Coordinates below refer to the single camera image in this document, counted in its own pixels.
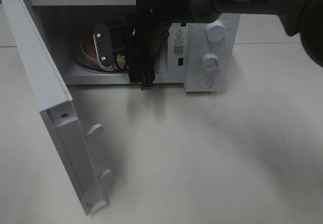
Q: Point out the white microwave door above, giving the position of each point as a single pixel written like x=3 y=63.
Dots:
x=55 y=104

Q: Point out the white warning label sticker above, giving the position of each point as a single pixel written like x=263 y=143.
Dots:
x=179 y=41

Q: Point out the lower white timer knob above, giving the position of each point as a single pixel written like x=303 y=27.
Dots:
x=210 y=62

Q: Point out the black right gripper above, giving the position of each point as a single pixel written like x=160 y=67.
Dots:
x=144 y=40

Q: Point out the pink round plate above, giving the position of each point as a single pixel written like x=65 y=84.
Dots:
x=88 y=50

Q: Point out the toast sandwich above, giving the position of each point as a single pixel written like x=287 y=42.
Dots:
x=120 y=62

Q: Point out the round white door button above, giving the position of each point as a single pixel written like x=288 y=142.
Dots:
x=205 y=82

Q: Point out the upper white power knob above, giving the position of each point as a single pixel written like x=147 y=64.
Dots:
x=215 y=31

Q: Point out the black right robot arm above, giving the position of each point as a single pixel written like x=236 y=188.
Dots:
x=303 y=17

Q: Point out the white microwave oven body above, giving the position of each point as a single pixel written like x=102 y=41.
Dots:
x=66 y=22

